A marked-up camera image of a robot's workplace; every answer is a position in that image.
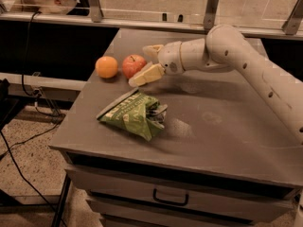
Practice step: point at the right metal bracket post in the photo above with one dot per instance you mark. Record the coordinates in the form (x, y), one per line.
(292, 24)

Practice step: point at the metal bracket post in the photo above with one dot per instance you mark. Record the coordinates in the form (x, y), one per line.
(210, 13)
(292, 24)
(96, 13)

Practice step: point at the middle metal bracket post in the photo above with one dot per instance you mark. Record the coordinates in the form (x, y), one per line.
(210, 13)

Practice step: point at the red apple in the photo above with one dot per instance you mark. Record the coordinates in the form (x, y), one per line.
(132, 64)

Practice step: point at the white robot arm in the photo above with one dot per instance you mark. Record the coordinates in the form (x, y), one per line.
(225, 46)

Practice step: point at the left metal bracket post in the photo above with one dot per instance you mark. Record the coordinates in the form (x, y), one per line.
(96, 13)

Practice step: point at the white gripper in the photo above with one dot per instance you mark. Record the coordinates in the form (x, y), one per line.
(169, 58)

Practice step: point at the grey drawer cabinet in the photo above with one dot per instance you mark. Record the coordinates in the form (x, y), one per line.
(222, 144)

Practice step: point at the metal window rail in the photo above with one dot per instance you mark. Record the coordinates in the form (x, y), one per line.
(72, 20)

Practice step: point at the black drawer handle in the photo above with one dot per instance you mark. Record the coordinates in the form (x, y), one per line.
(170, 198)

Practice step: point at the orange fruit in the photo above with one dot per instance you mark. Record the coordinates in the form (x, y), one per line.
(106, 67)

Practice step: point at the green chip bag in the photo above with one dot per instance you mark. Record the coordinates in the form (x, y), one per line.
(137, 113)

